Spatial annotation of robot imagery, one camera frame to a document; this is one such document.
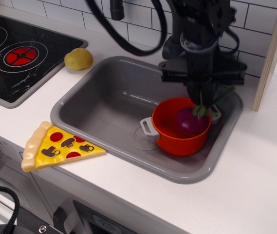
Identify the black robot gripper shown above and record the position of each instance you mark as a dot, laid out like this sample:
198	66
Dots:
212	67

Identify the purple toy beet green leaves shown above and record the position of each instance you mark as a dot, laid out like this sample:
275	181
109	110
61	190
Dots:
194	120

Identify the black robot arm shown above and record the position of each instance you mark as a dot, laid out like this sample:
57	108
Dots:
199	52

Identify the grey plastic sink basin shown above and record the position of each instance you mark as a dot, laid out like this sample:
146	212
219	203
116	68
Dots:
107	105

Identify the green toy broccoli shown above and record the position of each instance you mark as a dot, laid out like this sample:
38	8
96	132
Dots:
229	55

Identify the dark grey toy faucet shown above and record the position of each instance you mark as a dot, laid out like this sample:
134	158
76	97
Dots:
172	47

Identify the light wooden side panel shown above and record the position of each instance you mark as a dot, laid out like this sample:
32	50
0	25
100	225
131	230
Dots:
268	70

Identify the yellow toy potato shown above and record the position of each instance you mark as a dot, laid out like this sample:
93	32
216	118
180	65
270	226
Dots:
78	59

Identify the toy pizza slice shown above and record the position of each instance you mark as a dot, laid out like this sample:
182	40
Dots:
50	146

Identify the white toy oven front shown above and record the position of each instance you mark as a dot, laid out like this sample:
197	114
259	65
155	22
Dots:
70	205

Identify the black toy stove top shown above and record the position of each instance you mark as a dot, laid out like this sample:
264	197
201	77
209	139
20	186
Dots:
29	57

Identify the black base with screw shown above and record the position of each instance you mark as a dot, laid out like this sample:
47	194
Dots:
23	222

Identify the orange toy pot grey handles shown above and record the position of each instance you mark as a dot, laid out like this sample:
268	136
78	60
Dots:
163	128

